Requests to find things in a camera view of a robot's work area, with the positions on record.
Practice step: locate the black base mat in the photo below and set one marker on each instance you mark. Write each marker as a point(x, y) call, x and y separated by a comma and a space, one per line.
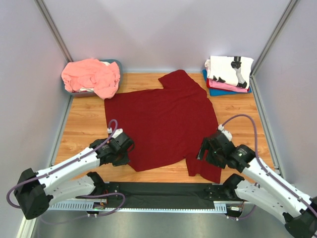
point(155, 195)

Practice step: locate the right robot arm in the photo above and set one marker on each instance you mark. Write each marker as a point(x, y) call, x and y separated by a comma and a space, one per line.
point(257, 183)

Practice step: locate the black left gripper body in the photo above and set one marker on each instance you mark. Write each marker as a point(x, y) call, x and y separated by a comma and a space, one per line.
point(123, 158)

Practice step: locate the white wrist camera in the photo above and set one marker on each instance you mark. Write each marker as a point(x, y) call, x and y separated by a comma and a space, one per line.
point(225, 132)
point(114, 134)

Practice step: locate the left aluminium frame post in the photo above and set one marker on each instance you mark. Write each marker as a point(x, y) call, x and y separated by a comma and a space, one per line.
point(53, 28)

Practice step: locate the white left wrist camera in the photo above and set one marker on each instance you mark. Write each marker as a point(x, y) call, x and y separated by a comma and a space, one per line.
point(114, 134)

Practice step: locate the dark red t-shirt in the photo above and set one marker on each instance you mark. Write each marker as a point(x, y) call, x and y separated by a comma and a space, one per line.
point(167, 125)

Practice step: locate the white folded printed t-shirt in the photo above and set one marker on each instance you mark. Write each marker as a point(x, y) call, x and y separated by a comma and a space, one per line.
point(230, 70)

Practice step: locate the pink crumpled t-shirt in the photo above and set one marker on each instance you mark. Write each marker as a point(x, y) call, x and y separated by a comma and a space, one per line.
point(91, 77)

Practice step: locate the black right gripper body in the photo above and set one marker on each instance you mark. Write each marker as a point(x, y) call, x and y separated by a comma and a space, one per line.
point(215, 158)

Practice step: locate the pink folded t-shirt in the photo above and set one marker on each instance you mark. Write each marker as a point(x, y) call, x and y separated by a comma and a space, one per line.
point(224, 86)

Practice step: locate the blue folded t-shirt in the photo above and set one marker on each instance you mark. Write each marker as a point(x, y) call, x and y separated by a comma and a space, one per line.
point(217, 92)

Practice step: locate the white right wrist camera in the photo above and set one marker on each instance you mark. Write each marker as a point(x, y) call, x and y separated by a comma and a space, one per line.
point(225, 132)

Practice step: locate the right aluminium frame post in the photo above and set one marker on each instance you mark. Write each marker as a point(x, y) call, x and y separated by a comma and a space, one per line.
point(274, 35)

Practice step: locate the aluminium frame post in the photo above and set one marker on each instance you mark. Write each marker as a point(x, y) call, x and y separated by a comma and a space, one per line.
point(274, 35)
point(53, 28)

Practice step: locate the red folded t-shirt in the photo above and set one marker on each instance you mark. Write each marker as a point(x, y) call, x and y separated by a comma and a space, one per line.
point(207, 83)

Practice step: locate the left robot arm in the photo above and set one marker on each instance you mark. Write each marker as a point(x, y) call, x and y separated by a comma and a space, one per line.
point(37, 191)

